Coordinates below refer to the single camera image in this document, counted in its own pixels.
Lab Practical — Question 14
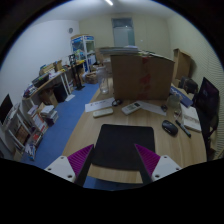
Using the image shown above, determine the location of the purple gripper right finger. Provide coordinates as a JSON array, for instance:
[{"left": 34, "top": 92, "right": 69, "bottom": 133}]
[{"left": 135, "top": 144, "right": 181, "bottom": 182}]

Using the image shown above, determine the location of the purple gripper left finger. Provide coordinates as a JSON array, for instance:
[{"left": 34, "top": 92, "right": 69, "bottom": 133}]
[{"left": 45, "top": 144, "right": 94, "bottom": 186}]

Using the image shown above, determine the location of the black mouse pad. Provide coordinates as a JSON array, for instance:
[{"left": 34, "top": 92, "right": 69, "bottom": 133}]
[{"left": 92, "top": 124, "right": 155, "bottom": 170}]

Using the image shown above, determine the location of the black computer mouse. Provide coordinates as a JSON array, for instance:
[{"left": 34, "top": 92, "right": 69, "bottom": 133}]
[{"left": 162, "top": 120, "right": 178, "bottom": 136}]

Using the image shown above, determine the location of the black marker pen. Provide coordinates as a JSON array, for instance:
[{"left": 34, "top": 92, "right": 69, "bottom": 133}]
[{"left": 175, "top": 120, "right": 191, "bottom": 138}]

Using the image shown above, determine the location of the white paper sheet right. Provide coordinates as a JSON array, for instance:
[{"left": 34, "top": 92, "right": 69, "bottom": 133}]
[{"left": 140, "top": 101, "right": 166, "bottom": 116}]

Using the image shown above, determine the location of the cream rectangular remote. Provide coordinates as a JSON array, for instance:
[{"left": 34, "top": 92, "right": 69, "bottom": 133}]
[{"left": 93, "top": 108, "right": 113, "bottom": 118}]

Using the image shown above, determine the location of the white open notebook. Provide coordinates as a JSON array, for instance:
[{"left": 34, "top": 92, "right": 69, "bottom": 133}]
[{"left": 181, "top": 105, "right": 201, "bottom": 132}]

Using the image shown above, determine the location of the white remote control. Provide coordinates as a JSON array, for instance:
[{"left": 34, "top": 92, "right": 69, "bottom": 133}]
[{"left": 122, "top": 102, "right": 141, "bottom": 115}]

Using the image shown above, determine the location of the white bookshelf left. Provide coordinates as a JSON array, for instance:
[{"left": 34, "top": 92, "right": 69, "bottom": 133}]
[{"left": 0, "top": 104, "right": 43, "bottom": 161}]

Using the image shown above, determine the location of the blue folder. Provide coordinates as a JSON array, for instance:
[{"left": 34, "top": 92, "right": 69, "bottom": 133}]
[{"left": 170, "top": 87, "right": 193, "bottom": 107}]

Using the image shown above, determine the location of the cardboard box under desk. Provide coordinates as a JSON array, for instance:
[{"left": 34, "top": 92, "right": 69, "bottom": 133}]
[{"left": 39, "top": 89, "right": 58, "bottom": 107}]

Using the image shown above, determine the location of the black monitor on right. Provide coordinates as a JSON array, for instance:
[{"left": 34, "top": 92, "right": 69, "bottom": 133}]
[{"left": 193, "top": 76, "right": 221, "bottom": 126}]

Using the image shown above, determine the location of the black monitor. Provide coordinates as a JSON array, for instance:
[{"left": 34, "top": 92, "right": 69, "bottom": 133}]
[
  {"left": 193, "top": 76, "right": 221, "bottom": 126},
  {"left": 0, "top": 95, "right": 13, "bottom": 124}
]

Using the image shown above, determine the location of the clear glass jar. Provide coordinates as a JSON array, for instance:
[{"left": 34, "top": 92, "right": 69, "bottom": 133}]
[{"left": 98, "top": 77, "right": 109, "bottom": 94}]

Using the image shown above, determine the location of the large brown cardboard box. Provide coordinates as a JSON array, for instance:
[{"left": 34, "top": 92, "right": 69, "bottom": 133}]
[{"left": 111, "top": 55, "right": 174, "bottom": 100}]

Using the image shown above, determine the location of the black monitor on left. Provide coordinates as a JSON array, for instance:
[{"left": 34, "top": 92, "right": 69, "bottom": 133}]
[{"left": 0, "top": 95, "right": 13, "bottom": 124}]

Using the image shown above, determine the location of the white side desk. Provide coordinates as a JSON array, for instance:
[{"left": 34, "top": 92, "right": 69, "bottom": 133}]
[{"left": 22, "top": 70, "right": 71, "bottom": 105}]

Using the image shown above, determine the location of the wooden cabinet right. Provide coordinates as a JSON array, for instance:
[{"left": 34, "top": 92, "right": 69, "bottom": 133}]
[{"left": 173, "top": 48, "right": 191, "bottom": 86}]

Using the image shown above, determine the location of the blue glass display cabinet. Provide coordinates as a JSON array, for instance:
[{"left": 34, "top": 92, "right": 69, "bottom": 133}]
[{"left": 71, "top": 34, "right": 96, "bottom": 72}]

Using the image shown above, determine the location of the white door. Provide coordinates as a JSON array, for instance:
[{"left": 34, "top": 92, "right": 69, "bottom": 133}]
[{"left": 112, "top": 18, "right": 135, "bottom": 47}]

